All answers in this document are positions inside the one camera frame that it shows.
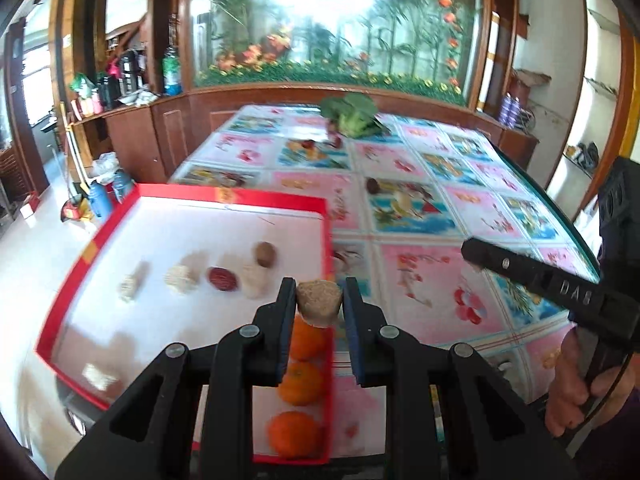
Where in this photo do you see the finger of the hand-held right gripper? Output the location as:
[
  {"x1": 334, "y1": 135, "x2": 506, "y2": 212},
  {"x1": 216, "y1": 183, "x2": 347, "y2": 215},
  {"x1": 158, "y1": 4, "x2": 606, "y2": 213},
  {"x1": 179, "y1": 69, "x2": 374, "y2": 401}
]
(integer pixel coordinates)
[{"x1": 461, "y1": 238, "x2": 608, "y2": 318}]

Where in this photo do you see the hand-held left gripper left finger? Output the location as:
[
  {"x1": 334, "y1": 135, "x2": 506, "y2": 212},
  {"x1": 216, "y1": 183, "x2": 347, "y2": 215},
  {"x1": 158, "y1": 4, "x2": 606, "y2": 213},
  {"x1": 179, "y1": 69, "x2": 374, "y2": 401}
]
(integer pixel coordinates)
[{"x1": 55, "y1": 276, "x2": 298, "y2": 480}]

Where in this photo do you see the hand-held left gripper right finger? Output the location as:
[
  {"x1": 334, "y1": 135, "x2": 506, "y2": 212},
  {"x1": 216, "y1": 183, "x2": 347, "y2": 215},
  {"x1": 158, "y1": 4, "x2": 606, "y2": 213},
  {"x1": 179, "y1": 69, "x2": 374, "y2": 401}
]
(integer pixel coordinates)
[{"x1": 344, "y1": 276, "x2": 583, "y2": 480}]

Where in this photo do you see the orange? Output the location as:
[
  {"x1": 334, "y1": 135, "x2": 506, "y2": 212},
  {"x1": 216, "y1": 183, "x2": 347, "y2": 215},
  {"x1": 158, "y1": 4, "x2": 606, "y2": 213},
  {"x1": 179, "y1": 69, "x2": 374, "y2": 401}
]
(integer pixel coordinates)
[
  {"x1": 287, "y1": 312, "x2": 333, "y2": 361},
  {"x1": 277, "y1": 360, "x2": 326, "y2": 407},
  {"x1": 267, "y1": 411, "x2": 323, "y2": 460}
]

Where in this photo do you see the brown crumbly cake piece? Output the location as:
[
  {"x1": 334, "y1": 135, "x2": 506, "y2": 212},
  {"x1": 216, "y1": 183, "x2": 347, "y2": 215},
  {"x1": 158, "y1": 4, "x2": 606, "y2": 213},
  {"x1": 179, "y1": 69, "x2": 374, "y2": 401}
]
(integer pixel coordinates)
[{"x1": 296, "y1": 280, "x2": 344, "y2": 330}]

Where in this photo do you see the beige crumbly piece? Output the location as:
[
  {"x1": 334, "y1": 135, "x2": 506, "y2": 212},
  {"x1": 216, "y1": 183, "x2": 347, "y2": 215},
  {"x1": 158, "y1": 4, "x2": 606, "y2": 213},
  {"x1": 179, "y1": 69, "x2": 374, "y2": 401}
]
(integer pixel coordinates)
[
  {"x1": 82, "y1": 364, "x2": 118, "y2": 392},
  {"x1": 241, "y1": 261, "x2": 267, "y2": 301},
  {"x1": 118, "y1": 272, "x2": 146, "y2": 303},
  {"x1": 164, "y1": 265, "x2": 199, "y2": 295}
]

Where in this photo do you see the red box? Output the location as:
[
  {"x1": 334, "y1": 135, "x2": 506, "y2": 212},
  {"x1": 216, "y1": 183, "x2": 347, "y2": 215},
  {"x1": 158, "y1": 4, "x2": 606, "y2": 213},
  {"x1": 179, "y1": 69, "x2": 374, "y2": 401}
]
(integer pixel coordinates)
[{"x1": 35, "y1": 183, "x2": 335, "y2": 465}]

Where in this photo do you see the person's right hand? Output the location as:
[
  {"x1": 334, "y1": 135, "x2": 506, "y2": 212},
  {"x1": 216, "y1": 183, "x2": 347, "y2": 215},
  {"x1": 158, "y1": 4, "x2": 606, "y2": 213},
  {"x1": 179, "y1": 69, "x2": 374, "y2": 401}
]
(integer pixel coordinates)
[{"x1": 544, "y1": 327, "x2": 631, "y2": 438}]

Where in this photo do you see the wooden cabinet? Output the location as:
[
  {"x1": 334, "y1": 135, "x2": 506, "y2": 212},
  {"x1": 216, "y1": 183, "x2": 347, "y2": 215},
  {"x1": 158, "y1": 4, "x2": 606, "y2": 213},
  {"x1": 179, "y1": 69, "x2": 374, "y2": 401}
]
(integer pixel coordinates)
[{"x1": 492, "y1": 120, "x2": 541, "y2": 171}]

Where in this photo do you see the printed tablecloth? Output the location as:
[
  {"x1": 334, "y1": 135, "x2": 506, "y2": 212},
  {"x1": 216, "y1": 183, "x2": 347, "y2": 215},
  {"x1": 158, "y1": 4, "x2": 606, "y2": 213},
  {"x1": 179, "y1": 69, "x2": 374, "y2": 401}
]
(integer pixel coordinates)
[{"x1": 167, "y1": 104, "x2": 601, "y2": 441}]

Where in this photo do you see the green broccoli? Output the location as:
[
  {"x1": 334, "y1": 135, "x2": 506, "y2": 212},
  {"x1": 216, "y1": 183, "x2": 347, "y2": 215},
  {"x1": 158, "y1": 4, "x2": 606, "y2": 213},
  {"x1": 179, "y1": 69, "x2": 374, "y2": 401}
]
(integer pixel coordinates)
[{"x1": 320, "y1": 92, "x2": 388, "y2": 139}]

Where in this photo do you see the blue thermos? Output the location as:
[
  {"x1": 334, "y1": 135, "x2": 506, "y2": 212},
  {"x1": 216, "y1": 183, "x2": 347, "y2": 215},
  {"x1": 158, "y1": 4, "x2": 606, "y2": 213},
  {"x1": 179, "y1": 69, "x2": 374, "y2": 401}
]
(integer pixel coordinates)
[
  {"x1": 112, "y1": 170, "x2": 133, "y2": 203},
  {"x1": 89, "y1": 182, "x2": 108, "y2": 218}
]

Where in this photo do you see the clear plastic bag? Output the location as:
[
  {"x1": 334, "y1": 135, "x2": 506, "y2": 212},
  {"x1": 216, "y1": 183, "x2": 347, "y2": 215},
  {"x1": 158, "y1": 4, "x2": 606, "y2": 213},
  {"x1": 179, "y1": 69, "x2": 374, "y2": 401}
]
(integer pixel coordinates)
[{"x1": 92, "y1": 152, "x2": 121, "y2": 183}]

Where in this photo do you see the wooden sideboard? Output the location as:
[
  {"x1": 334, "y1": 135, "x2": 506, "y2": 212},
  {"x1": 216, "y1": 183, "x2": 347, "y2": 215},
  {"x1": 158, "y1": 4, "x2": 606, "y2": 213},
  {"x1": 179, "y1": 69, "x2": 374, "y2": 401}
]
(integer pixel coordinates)
[{"x1": 65, "y1": 92, "x2": 241, "y2": 186}]

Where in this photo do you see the floral glass panel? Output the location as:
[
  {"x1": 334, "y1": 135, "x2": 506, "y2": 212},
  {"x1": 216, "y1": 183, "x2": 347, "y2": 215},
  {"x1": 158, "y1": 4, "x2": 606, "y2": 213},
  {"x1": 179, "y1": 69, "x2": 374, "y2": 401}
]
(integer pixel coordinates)
[{"x1": 190, "y1": 0, "x2": 488, "y2": 106}]

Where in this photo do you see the green plastic bottle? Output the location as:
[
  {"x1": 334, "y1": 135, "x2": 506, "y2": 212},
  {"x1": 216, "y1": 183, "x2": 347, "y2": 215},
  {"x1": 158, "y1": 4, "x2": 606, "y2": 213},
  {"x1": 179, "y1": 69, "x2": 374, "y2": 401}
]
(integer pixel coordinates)
[{"x1": 162, "y1": 46, "x2": 183, "y2": 96}]

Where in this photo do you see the black bottle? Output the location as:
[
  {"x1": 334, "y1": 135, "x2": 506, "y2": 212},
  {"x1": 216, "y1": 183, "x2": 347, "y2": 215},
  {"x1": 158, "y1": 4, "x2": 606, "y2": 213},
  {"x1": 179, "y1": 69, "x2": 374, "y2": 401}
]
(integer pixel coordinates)
[{"x1": 97, "y1": 75, "x2": 121, "y2": 110}]

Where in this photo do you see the black thermos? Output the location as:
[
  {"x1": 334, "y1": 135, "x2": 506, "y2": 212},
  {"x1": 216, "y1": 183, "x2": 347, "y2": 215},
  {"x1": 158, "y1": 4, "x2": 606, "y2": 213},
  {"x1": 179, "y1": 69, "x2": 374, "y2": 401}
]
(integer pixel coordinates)
[{"x1": 120, "y1": 50, "x2": 142, "y2": 98}]

